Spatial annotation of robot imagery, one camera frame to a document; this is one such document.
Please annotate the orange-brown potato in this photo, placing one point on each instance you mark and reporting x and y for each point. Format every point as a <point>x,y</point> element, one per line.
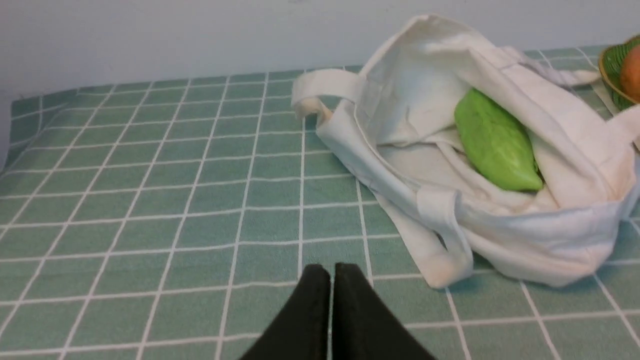
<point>630,74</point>

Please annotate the green glass plate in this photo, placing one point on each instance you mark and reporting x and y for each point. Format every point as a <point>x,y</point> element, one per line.
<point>610,63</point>

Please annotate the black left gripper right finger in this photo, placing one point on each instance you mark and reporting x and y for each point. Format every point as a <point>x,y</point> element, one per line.
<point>363,327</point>

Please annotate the green leafy vegetable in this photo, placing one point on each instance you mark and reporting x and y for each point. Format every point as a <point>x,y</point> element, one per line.
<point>496,143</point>

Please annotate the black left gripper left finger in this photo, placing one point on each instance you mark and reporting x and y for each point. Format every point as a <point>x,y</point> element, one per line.
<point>300,329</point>

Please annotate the white cloth tote bag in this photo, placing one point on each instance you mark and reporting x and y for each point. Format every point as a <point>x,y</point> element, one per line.
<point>392,126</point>

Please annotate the green checkered tablecloth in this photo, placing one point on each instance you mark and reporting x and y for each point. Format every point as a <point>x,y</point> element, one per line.
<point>171,220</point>

